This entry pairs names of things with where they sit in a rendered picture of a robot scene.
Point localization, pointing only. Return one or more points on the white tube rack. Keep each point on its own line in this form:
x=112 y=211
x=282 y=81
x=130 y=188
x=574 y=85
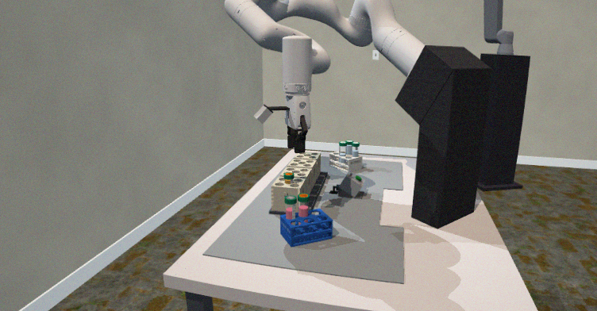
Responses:
x=354 y=164

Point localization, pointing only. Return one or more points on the beige bucket adapter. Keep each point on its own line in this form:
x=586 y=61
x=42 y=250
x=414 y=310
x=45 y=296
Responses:
x=306 y=163
x=312 y=156
x=302 y=173
x=280 y=190

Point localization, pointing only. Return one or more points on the blue tube rack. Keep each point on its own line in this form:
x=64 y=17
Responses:
x=321 y=223

